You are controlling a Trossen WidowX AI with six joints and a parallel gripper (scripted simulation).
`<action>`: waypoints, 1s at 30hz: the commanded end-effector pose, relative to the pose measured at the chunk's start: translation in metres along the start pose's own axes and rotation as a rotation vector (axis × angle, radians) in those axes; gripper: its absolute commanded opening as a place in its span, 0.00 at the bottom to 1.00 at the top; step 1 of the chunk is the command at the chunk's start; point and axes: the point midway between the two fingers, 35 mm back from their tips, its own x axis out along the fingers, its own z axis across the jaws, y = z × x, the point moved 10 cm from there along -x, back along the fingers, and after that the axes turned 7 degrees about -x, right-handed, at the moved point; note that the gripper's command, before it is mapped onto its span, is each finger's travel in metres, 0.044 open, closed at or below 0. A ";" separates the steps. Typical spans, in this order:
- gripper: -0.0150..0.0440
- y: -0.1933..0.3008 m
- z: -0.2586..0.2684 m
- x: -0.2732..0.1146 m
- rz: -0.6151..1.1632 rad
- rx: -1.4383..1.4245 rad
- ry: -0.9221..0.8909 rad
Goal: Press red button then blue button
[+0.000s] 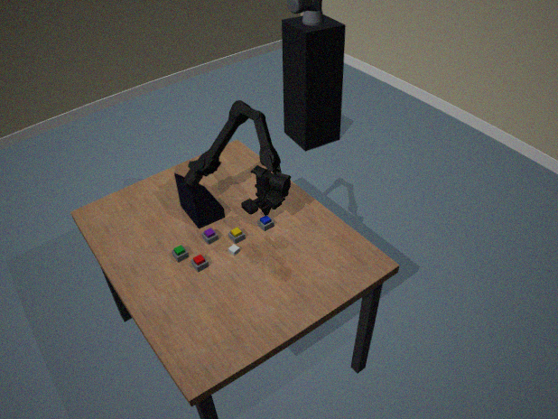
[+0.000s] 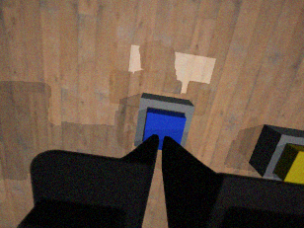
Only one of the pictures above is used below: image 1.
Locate red button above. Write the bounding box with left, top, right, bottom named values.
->
left=191, top=254, right=209, bottom=272

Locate blue button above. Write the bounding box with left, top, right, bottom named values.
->
left=257, top=215, right=274, bottom=231

